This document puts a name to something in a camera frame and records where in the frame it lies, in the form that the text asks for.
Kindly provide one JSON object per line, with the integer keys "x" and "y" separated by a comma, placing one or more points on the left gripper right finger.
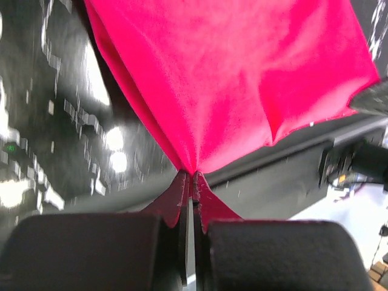
{"x": 236, "y": 254}

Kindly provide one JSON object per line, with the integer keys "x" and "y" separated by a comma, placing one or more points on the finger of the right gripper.
{"x": 372, "y": 100}

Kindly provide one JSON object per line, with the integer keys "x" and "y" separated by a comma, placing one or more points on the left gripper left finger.
{"x": 144, "y": 250}

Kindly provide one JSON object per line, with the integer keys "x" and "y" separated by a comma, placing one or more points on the bright pink t shirt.
{"x": 213, "y": 81}

